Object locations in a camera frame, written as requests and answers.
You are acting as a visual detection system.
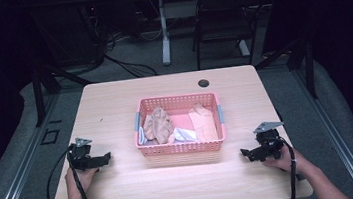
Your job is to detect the black metal stand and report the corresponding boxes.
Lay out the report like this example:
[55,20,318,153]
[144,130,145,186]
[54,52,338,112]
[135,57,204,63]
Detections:
[28,53,98,128]
[252,35,320,106]

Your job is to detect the black floor cables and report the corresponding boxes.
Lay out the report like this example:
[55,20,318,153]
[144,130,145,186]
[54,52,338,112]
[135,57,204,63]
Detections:
[102,47,159,82]

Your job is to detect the light blue cloth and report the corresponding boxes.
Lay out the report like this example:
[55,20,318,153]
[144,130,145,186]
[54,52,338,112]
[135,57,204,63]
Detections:
[136,125,149,147]

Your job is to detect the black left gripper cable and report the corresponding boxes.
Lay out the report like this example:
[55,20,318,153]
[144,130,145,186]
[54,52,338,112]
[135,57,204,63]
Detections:
[40,142,92,199]

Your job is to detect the pink plastic basket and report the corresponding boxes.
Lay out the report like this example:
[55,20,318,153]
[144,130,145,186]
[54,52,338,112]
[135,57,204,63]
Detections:
[129,88,230,161]

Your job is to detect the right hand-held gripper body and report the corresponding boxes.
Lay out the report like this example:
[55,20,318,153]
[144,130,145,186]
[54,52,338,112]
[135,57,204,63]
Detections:
[252,120,289,163]

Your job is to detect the white cloth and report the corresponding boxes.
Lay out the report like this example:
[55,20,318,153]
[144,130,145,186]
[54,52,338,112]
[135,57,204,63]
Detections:
[171,124,199,145]

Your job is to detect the black cable grommet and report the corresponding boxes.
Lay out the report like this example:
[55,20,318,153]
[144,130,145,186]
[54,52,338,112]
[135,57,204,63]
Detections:
[196,78,211,89]

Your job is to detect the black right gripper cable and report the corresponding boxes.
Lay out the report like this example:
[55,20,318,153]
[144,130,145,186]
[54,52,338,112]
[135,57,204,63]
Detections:
[278,134,302,199]

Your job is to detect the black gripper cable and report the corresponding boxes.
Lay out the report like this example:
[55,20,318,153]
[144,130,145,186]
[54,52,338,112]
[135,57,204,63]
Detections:
[40,142,92,199]
[278,134,302,199]

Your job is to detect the black chair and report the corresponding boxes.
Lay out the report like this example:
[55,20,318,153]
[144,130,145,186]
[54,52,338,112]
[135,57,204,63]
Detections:
[187,0,276,72]

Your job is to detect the person's right hand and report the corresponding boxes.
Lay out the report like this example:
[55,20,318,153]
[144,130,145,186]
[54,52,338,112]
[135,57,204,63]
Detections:
[261,144,305,176]

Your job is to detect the peach cloth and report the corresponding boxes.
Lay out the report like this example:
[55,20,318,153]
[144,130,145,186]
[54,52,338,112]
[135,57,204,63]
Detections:
[186,100,220,144]

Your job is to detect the person's left hand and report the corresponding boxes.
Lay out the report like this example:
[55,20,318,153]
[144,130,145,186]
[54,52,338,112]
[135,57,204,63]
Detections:
[63,163,103,199]

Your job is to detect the black tape rectangle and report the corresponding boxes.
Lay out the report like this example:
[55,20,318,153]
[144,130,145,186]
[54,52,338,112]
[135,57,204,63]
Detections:
[38,127,63,146]

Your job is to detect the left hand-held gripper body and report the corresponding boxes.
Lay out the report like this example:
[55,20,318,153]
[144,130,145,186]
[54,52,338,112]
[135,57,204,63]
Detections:
[64,134,106,173]

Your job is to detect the crumpled tan cloth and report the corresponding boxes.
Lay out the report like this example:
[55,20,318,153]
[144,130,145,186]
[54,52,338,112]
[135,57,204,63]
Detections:
[140,104,176,147]

